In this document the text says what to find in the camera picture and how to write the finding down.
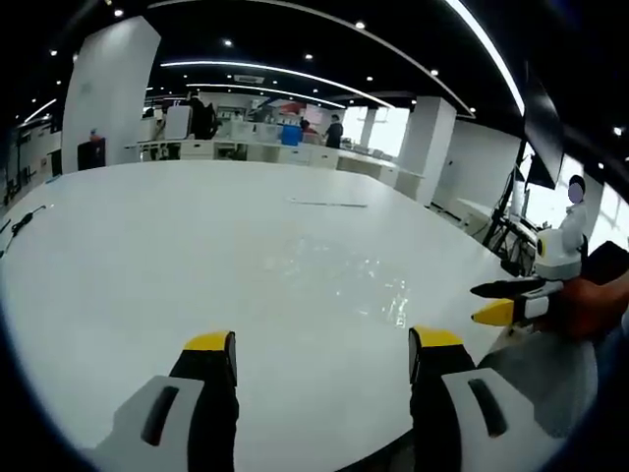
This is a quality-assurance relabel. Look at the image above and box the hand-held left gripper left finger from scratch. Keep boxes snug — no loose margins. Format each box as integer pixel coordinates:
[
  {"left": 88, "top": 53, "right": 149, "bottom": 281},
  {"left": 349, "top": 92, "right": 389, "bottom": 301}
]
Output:
[{"left": 82, "top": 329, "right": 241, "bottom": 472}]

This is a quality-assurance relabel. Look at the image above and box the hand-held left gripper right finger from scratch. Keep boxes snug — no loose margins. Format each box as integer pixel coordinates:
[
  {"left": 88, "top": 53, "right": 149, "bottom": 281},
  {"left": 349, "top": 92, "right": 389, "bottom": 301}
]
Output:
[{"left": 407, "top": 324, "right": 543, "bottom": 472}]

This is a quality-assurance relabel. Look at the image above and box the pile of clear food packaging bags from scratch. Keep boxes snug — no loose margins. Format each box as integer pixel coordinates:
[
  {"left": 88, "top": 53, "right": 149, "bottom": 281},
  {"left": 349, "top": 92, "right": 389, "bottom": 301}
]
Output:
[{"left": 262, "top": 234, "right": 419, "bottom": 331}]

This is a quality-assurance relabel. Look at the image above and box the person's right hand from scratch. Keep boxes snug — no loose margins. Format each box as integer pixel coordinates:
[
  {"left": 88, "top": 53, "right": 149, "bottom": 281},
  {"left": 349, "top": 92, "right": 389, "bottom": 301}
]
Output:
[{"left": 540, "top": 273, "right": 629, "bottom": 341}]

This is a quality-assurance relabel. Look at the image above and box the dark cloth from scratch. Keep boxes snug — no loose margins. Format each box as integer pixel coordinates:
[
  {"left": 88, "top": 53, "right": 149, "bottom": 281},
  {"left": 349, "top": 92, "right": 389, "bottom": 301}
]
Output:
[{"left": 586, "top": 240, "right": 629, "bottom": 287}]

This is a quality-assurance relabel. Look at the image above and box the black tripod stand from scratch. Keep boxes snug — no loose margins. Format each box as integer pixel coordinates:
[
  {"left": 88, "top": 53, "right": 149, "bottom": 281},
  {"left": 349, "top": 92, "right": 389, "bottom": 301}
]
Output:
[{"left": 482, "top": 156, "right": 537, "bottom": 276}]

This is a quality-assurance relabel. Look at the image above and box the person's grey clothing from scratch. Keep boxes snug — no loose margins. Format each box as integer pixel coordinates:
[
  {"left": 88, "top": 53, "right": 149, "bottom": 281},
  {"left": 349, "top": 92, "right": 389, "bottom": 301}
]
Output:
[{"left": 477, "top": 327, "right": 600, "bottom": 442}]

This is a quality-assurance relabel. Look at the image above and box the black hanging panel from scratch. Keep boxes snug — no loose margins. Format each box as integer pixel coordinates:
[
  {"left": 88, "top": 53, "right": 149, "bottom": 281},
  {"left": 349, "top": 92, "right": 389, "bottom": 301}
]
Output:
[{"left": 522, "top": 68, "right": 567, "bottom": 190}]

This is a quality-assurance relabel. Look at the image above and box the thin pale strip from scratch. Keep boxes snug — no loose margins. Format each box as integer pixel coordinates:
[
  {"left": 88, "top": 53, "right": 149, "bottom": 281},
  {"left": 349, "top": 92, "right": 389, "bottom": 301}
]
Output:
[{"left": 286, "top": 196, "right": 370, "bottom": 209}]

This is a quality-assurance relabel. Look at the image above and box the long ceiling light strip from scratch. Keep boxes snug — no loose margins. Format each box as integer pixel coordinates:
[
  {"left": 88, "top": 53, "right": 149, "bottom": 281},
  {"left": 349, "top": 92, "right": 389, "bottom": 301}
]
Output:
[
  {"left": 441, "top": 0, "right": 528, "bottom": 118},
  {"left": 159, "top": 59, "right": 397, "bottom": 110}
]

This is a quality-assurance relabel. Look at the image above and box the row of white desks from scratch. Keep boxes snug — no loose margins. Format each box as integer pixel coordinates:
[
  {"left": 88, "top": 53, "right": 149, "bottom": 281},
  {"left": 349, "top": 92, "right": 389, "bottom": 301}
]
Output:
[{"left": 123, "top": 137, "right": 427, "bottom": 201}]

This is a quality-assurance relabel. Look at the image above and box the black cable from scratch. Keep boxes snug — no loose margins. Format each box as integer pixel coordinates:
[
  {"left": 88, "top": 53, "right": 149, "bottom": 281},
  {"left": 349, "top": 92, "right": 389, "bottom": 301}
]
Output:
[{"left": 9, "top": 204, "right": 51, "bottom": 238}]

